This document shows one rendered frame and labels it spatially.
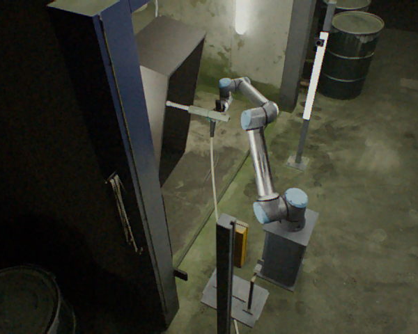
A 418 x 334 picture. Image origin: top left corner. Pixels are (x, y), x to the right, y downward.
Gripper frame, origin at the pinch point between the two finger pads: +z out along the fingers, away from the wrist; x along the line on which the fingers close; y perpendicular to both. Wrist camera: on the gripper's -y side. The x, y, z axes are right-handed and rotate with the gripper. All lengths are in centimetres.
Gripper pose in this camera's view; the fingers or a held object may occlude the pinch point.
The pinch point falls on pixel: (212, 118)
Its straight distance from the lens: 266.1
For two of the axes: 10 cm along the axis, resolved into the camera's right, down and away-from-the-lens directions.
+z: -3.4, 5.9, -7.4
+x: -9.4, -2.7, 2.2
